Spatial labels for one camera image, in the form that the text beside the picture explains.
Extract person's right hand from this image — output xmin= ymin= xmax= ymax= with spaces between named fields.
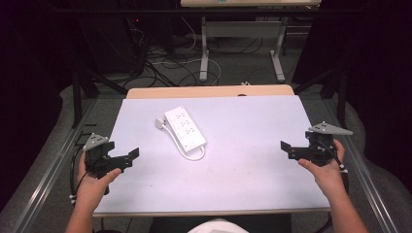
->
xmin=297 ymin=139 xmax=348 ymax=199

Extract aluminium rail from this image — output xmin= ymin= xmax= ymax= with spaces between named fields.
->
xmin=323 ymin=96 xmax=400 ymax=233
xmin=9 ymin=96 xmax=99 ymax=233

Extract white table mat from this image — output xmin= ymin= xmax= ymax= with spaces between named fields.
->
xmin=93 ymin=94 xmax=331 ymax=216

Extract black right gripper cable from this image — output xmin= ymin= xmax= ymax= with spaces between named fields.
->
xmin=318 ymin=138 xmax=351 ymax=195

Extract white power strip cable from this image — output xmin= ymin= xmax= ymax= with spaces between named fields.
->
xmin=161 ymin=122 xmax=207 ymax=162

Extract black computer case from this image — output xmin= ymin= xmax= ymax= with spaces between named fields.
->
xmin=76 ymin=14 xmax=148 ymax=76

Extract black floor cables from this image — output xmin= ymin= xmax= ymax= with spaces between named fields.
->
xmin=124 ymin=17 xmax=264 ymax=89

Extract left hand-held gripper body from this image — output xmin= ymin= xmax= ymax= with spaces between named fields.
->
xmin=82 ymin=132 xmax=122 ymax=180

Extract wooden table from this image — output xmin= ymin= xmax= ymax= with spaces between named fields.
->
xmin=92 ymin=83 xmax=332 ymax=218

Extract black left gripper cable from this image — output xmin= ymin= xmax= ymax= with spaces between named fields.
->
xmin=68 ymin=145 xmax=90 ymax=207

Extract person's left hand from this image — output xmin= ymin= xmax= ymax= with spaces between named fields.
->
xmin=75 ymin=152 xmax=122 ymax=209

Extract person's white shirt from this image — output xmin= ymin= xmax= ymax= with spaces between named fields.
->
xmin=187 ymin=217 xmax=251 ymax=233

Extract white desk with metal legs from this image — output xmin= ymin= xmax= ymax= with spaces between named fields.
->
xmin=180 ymin=0 xmax=323 ymax=83

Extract white power strip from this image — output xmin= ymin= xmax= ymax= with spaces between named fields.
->
xmin=163 ymin=105 xmax=208 ymax=153

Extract black metal stand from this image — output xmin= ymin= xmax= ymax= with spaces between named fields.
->
xmin=292 ymin=62 xmax=350 ymax=128
xmin=70 ymin=62 xmax=129 ymax=129

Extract person's dark trousers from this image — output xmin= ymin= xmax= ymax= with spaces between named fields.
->
xmin=148 ymin=213 xmax=293 ymax=233

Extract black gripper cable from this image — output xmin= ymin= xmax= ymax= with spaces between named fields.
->
xmin=318 ymin=138 xmax=351 ymax=195
xmin=68 ymin=145 xmax=90 ymax=207

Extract white floor cable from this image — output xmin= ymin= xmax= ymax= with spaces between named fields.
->
xmin=152 ymin=17 xmax=223 ymax=87

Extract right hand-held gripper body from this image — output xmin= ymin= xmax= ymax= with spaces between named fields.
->
xmin=302 ymin=121 xmax=354 ymax=167

